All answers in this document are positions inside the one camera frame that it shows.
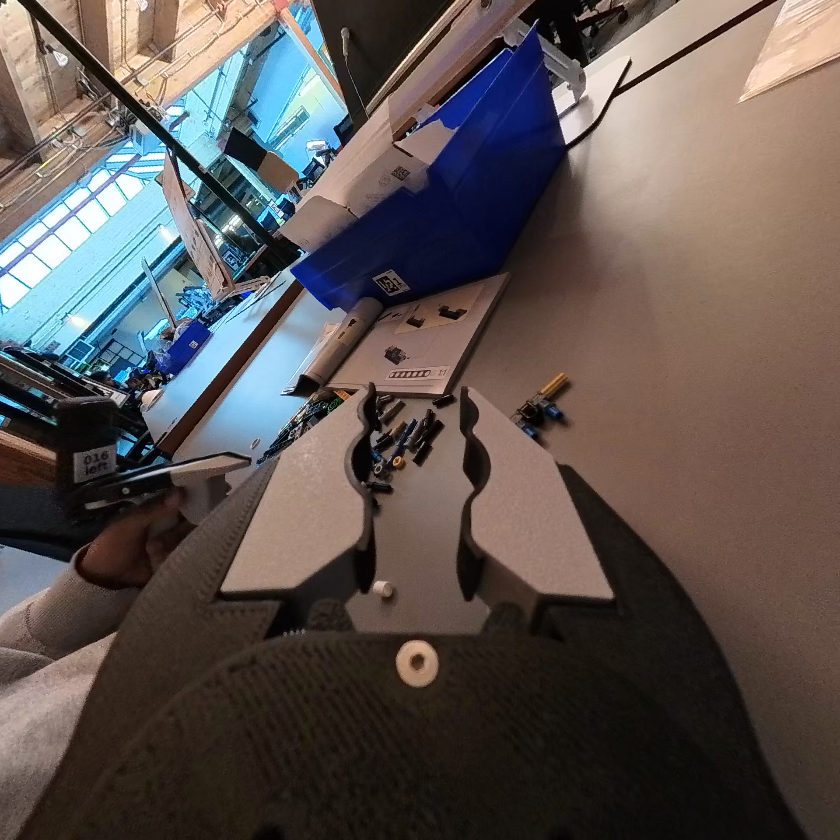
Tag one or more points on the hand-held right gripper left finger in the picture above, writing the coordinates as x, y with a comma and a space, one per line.
308, 518

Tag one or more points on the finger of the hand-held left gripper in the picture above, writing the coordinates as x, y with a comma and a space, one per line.
210, 466

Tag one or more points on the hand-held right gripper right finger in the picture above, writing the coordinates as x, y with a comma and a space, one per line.
525, 525

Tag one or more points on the pile of lego pieces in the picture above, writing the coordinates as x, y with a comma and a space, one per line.
407, 439

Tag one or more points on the person's left forearm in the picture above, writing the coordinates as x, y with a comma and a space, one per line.
59, 604

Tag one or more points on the small white lego bush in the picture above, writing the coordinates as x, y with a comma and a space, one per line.
382, 588

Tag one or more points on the lego assembly with yellow axle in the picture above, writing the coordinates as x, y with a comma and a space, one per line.
539, 410

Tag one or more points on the lego instruction booklet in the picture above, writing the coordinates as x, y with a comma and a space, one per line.
426, 328

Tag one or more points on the person's left hand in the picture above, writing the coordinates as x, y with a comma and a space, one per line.
124, 551

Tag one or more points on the small blue crate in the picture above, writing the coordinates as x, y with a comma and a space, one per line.
190, 344

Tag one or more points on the grey zip sweater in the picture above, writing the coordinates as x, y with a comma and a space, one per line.
46, 735

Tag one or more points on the black pole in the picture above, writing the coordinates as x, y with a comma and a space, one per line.
157, 124

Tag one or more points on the blue plastic bin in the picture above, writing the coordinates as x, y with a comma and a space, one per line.
459, 197

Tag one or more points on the cardboard box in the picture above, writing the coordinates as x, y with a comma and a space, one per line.
367, 170

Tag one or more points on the white monitor stand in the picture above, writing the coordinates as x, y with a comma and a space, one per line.
584, 92

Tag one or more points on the dark monitor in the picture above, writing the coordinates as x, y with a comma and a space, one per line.
407, 33

